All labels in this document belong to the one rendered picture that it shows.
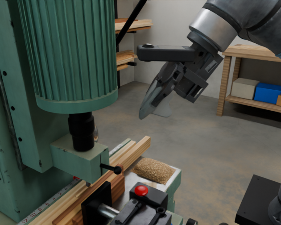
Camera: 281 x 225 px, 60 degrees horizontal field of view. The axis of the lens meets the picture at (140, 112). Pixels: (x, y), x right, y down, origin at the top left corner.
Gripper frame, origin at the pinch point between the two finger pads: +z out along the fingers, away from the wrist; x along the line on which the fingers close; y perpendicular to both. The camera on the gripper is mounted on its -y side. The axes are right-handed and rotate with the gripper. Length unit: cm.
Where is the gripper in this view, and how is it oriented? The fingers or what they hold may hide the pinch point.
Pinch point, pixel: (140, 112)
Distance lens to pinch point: 55.0
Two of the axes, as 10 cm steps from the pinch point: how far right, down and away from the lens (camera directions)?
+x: -1.5, -4.1, 9.0
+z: -5.7, 7.8, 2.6
